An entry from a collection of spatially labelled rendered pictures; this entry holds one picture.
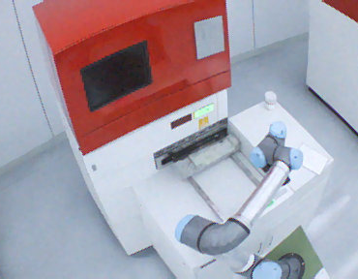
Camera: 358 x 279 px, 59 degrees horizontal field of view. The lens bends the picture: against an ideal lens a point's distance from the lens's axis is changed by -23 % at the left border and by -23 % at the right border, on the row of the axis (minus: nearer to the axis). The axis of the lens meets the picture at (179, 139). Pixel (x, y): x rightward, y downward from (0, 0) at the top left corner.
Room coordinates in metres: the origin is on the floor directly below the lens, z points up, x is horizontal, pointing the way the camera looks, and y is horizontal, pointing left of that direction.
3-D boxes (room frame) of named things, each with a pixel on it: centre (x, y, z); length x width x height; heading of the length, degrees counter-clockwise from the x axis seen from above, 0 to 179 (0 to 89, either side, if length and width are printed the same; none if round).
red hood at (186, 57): (1.67, 0.23, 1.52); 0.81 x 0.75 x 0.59; 115
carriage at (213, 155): (1.38, -0.14, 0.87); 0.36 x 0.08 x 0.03; 115
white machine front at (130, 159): (1.39, 0.10, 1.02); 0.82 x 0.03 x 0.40; 115
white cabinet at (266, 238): (1.21, -0.29, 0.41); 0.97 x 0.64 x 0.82; 115
